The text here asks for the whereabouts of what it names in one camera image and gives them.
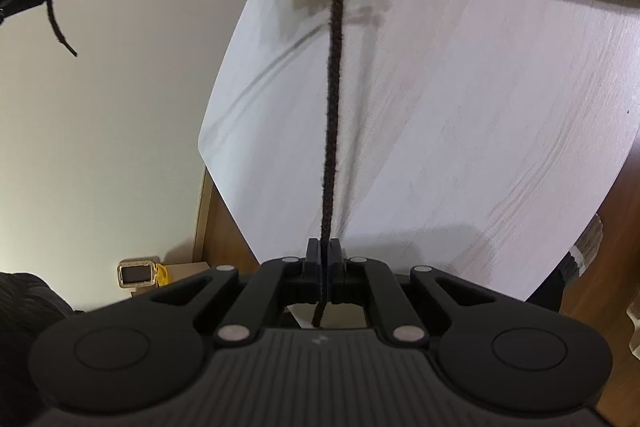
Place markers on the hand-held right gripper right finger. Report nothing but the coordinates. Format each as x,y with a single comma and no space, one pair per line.
336,267

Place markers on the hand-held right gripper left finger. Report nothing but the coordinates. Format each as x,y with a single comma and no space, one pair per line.
312,267

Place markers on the dark brown shoelace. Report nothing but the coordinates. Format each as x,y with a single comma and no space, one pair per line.
336,57

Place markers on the small beige framed device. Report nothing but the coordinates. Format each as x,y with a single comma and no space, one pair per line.
135,274

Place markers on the dark cloth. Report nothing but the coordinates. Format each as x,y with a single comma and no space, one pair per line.
30,307

